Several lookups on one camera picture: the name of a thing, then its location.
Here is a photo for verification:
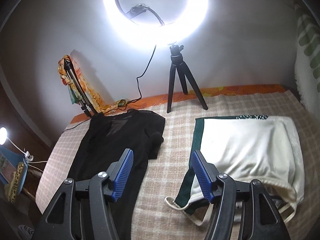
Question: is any black t-shirt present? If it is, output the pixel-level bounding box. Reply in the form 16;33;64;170
68;109;165;239

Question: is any beige checked blanket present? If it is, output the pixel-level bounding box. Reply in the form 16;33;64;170
35;90;320;240

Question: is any white green folded garment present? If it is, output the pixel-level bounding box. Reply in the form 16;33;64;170
164;115;305;227

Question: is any colourful orange scarf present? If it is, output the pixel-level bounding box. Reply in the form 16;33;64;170
57;55;129;114

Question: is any orange patterned bedsheet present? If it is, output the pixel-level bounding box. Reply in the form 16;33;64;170
69;84;288;124

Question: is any blue side table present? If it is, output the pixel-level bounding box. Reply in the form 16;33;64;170
1;146;28;203

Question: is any white clip desk lamp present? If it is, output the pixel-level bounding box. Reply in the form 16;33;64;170
0;127;34;162

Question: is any black mini tripod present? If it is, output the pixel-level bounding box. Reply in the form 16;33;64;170
167;44;208;113

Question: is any green striped white pillow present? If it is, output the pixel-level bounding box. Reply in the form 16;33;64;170
294;3;319;119

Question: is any white lamp cable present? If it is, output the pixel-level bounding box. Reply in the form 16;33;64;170
28;159;48;173

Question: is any black power cable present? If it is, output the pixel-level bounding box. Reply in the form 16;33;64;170
65;44;158;131

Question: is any white ring light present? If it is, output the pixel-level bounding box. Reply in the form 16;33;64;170
103;0;209;47

